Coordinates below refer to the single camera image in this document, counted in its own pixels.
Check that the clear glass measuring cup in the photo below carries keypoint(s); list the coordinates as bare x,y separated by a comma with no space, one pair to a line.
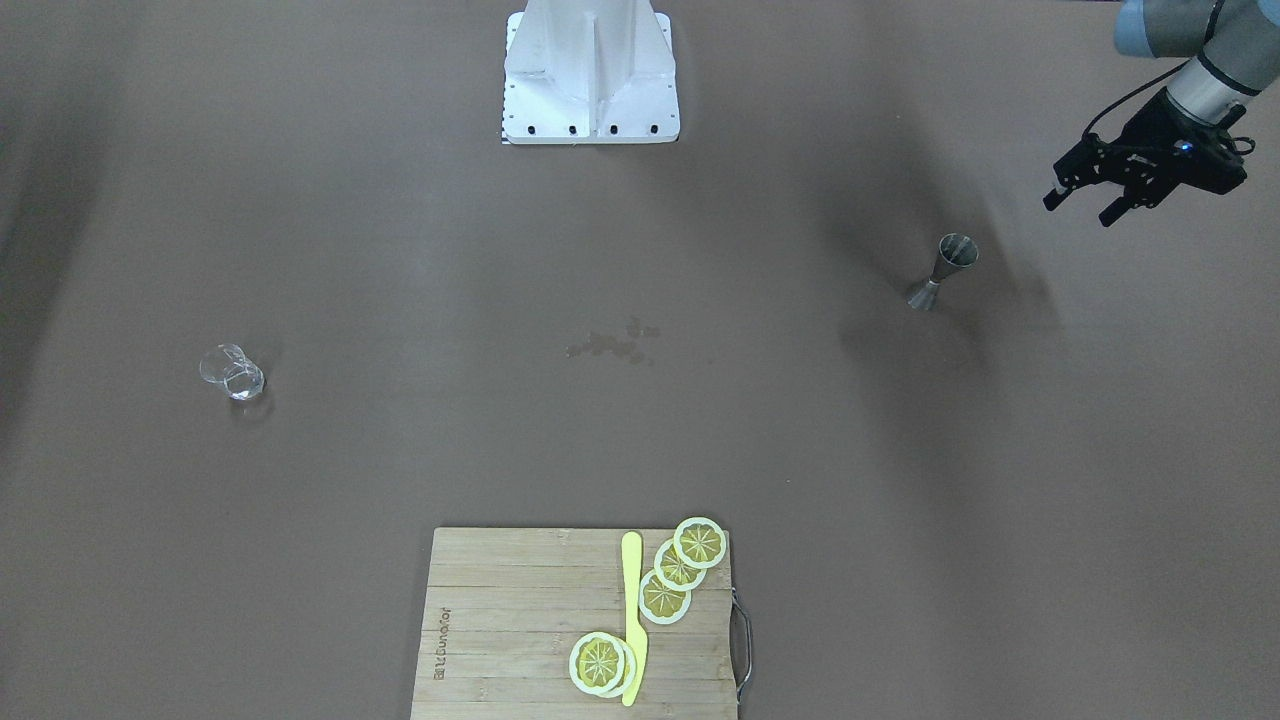
229,368

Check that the middle lemon slice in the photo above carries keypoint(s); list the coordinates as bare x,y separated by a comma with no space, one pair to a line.
666,590

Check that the yellow plastic knife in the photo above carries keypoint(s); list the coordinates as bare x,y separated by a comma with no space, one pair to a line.
632,556

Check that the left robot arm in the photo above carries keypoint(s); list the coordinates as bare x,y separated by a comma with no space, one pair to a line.
1228,51

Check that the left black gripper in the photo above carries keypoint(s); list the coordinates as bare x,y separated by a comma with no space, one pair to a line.
1152,128

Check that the front lemon slice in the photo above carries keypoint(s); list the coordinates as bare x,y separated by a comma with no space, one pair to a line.
700,543

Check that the steel shaker cup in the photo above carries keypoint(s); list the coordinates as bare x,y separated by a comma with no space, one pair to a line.
955,253

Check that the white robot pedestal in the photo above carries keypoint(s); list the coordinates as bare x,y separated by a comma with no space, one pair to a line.
580,72

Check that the far lemon slice pair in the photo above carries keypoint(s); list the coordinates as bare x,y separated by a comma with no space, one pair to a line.
602,665

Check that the wooden cutting board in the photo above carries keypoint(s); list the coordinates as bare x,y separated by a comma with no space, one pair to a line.
504,606

